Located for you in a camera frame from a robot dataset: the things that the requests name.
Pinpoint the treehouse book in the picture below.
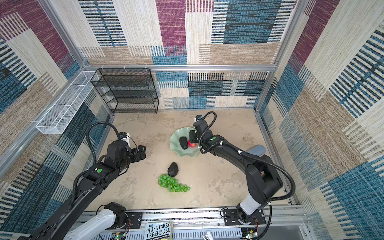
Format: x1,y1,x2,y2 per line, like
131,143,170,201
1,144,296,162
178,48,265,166
145,222,173,240

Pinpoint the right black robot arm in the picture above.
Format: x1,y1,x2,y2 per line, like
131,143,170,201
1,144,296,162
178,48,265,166
190,111,296,224

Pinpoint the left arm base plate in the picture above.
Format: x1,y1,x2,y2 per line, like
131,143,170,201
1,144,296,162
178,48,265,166
110,212,143,230

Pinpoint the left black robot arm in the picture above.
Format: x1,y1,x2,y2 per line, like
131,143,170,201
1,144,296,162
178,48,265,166
19,122,146,240

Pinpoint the white wire mesh basket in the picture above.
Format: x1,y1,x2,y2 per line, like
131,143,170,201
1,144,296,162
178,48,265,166
36,71,95,135

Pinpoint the blue grey case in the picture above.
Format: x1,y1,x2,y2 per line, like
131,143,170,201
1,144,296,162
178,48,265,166
247,145,267,157

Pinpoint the dark avocado one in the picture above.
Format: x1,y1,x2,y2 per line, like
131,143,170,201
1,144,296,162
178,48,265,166
179,137,189,150
168,162,179,178

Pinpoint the aluminium front rail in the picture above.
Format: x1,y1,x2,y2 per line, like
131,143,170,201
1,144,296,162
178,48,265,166
76,205,307,232

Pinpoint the small red apple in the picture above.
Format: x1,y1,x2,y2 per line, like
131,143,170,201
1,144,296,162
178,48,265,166
188,141,198,148

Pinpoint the black wire mesh shelf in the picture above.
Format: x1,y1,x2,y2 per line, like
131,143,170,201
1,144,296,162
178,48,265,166
91,68,159,114

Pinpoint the green grape bunch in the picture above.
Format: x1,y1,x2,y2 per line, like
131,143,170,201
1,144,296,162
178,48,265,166
158,174,191,193

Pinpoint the mint green wavy fruit bowl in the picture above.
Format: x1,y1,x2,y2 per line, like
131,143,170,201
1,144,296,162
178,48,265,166
170,127,200,157

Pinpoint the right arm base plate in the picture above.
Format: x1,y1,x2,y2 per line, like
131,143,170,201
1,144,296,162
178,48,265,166
220,208,267,226

